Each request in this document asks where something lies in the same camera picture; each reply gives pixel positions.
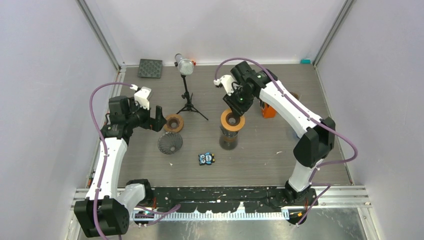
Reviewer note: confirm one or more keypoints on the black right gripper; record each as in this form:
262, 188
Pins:
238, 110

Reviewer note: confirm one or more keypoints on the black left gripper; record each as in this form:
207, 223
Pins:
151, 123

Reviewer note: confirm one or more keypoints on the smoky glass carafe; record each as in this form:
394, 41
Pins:
228, 139

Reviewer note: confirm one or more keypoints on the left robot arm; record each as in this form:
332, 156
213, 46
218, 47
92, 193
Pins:
105, 212

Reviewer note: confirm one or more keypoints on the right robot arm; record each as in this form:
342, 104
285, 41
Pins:
316, 134

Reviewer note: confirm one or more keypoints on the grey glass dripper cone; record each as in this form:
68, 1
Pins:
170, 143

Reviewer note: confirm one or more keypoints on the orange coffee filter box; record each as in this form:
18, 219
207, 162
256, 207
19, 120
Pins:
267, 111

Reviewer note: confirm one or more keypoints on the dark perforated square tray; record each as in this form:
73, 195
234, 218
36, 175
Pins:
150, 68

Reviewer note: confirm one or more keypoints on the blue owl figure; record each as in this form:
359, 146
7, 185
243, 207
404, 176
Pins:
207, 158

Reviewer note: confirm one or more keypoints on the silver microphone on tripod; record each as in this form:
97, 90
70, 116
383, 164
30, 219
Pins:
186, 67

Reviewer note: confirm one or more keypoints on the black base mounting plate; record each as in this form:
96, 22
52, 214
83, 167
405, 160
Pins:
224, 199

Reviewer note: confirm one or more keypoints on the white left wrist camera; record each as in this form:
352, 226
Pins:
142, 96

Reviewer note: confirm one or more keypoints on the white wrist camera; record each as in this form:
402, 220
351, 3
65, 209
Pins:
227, 82
142, 96

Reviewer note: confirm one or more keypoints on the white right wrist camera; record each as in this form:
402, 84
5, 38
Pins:
227, 82

